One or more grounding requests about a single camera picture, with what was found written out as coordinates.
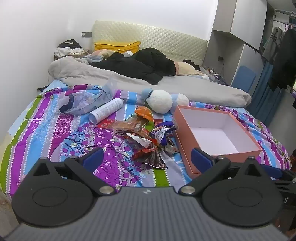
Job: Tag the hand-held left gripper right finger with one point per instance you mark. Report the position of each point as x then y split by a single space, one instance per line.
201 160

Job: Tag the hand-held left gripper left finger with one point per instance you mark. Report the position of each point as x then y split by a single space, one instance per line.
93 160

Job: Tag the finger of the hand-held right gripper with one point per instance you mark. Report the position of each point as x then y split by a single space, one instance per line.
272 171

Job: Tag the pink cardboard box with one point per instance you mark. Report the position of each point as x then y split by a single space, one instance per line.
182 129

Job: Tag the clear red-label snack packet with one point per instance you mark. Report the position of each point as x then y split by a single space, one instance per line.
124 126

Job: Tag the pile of snack packets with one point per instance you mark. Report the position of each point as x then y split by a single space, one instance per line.
150 160

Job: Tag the orange foil snack packet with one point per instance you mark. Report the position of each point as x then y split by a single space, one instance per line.
143 112

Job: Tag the white spray can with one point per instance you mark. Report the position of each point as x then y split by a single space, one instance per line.
106 111

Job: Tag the purple floral bed sheet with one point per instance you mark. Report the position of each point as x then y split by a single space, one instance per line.
46 129

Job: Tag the clear blue-print plastic bag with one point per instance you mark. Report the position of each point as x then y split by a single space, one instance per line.
87 102

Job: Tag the grey duvet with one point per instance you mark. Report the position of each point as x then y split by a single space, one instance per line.
208 90

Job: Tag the white and blue plush toy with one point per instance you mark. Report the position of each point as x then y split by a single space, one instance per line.
159 102

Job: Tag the blue curtain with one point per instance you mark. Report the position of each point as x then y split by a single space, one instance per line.
266 97

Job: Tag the beige pillow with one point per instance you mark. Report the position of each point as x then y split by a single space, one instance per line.
185 68

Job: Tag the black jacket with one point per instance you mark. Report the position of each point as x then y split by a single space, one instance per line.
143 64

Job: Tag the hanging black garment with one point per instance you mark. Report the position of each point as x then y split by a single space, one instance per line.
285 60

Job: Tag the yellow pillow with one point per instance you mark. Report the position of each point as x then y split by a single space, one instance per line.
115 45

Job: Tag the cream quilted headboard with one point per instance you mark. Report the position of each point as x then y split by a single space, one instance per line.
161 39

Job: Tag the hanging grey striped garment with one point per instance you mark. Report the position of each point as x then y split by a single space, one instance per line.
272 44

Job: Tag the grey wardrobe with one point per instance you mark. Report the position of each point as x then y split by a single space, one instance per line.
238 25

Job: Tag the grey wall plate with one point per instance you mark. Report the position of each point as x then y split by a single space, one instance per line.
86 35

